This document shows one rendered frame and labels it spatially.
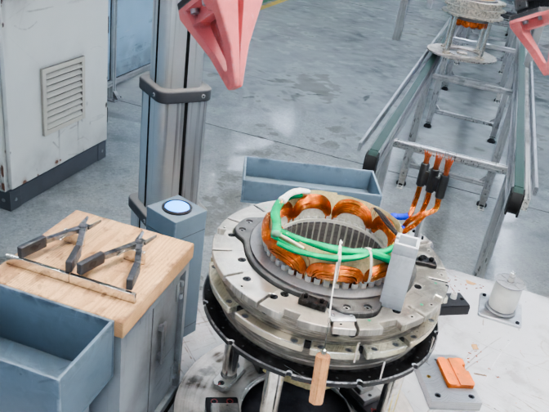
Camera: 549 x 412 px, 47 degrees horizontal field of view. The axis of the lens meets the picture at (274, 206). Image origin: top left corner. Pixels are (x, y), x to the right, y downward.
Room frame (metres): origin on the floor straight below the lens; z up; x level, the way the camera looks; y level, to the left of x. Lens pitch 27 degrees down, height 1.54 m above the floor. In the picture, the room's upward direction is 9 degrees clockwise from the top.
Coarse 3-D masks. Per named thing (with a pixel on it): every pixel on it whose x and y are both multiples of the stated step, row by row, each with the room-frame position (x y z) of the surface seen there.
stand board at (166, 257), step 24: (72, 216) 0.79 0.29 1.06; (96, 216) 0.80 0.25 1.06; (96, 240) 0.73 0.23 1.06; (120, 240) 0.74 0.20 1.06; (168, 240) 0.76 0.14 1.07; (48, 264) 0.66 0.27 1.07; (120, 264) 0.69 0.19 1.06; (168, 264) 0.70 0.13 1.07; (24, 288) 0.61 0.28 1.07; (48, 288) 0.61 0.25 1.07; (72, 288) 0.62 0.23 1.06; (144, 288) 0.64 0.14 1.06; (96, 312) 0.58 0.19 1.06; (120, 312) 0.59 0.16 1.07; (144, 312) 0.62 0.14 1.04; (120, 336) 0.57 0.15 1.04
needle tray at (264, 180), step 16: (256, 160) 1.10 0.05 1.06; (272, 160) 1.10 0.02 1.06; (256, 176) 1.10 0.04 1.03; (272, 176) 1.10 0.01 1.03; (288, 176) 1.11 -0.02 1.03; (304, 176) 1.11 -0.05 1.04; (320, 176) 1.11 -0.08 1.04; (336, 176) 1.11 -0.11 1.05; (352, 176) 1.12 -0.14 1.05; (368, 176) 1.12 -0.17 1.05; (256, 192) 1.00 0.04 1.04; (272, 192) 1.00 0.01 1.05; (336, 192) 1.01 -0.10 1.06; (352, 192) 1.01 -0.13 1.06; (368, 192) 1.11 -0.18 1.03
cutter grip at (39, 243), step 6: (30, 240) 0.67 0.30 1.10; (36, 240) 0.67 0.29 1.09; (42, 240) 0.67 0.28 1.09; (18, 246) 0.65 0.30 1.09; (24, 246) 0.65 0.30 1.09; (30, 246) 0.66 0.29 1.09; (36, 246) 0.67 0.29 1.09; (42, 246) 0.67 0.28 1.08; (18, 252) 0.65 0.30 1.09; (24, 252) 0.65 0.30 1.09; (30, 252) 0.66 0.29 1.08
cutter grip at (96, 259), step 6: (102, 252) 0.66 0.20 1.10; (90, 258) 0.65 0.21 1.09; (96, 258) 0.65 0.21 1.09; (102, 258) 0.66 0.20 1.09; (78, 264) 0.63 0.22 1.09; (84, 264) 0.63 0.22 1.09; (90, 264) 0.64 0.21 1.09; (96, 264) 0.65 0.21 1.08; (78, 270) 0.63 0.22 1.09; (84, 270) 0.63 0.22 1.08; (90, 270) 0.64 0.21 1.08
